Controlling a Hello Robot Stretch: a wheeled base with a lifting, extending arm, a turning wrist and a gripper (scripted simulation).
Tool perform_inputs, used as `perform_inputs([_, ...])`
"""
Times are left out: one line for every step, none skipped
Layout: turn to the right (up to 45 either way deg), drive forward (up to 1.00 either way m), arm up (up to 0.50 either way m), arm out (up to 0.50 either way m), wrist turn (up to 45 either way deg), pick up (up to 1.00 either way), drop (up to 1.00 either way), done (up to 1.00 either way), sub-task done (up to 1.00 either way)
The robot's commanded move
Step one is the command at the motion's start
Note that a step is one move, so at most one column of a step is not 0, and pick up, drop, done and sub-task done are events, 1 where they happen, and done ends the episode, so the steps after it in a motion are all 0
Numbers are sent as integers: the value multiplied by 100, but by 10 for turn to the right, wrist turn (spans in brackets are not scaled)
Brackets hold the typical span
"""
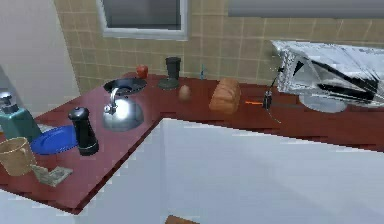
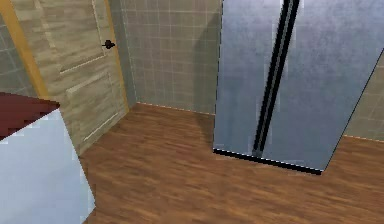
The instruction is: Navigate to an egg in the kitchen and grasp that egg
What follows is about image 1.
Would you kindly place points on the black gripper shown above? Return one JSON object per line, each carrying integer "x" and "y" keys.
{"x": 267, "y": 99}

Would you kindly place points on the brown egg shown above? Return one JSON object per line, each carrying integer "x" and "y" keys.
{"x": 184, "y": 93}

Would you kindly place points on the orange thin stick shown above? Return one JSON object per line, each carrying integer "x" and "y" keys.
{"x": 254, "y": 103}

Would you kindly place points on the brown bread loaf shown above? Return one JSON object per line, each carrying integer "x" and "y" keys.
{"x": 226, "y": 96}

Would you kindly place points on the small blue utensil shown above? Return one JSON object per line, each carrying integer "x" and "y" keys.
{"x": 202, "y": 72}

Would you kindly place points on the white cupboard with red worktop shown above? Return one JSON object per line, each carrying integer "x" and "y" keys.
{"x": 233, "y": 173}

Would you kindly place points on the black coffee machine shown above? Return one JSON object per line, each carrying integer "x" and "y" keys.
{"x": 172, "y": 71}

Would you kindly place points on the red apple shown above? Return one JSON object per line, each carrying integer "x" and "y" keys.
{"x": 142, "y": 71}

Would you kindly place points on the white framed window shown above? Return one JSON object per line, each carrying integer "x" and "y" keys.
{"x": 143, "y": 33}

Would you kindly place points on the black frying pan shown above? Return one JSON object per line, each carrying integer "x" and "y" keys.
{"x": 125, "y": 85}

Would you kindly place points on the silver kettle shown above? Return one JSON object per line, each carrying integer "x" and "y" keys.
{"x": 124, "y": 115}

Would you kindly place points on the brown wooden block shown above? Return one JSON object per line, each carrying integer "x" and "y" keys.
{"x": 180, "y": 220}

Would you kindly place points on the black pepper mill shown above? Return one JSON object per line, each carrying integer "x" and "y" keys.
{"x": 84, "y": 133}

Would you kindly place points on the blue plate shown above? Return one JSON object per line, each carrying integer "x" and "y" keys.
{"x": 53, "y": 140}

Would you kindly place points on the grey green folded cloth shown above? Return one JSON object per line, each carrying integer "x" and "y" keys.
{"x": 51, "y": 175}

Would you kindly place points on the green soap dispenser bottle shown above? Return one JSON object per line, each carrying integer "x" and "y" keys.
{"x": 16, "y": 124}

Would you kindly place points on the tan cup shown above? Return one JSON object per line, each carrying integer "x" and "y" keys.
{"x": 15, "y": 156}

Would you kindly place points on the grey wall cupboard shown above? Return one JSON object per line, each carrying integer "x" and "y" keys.
{"x": 300, "y": 8}

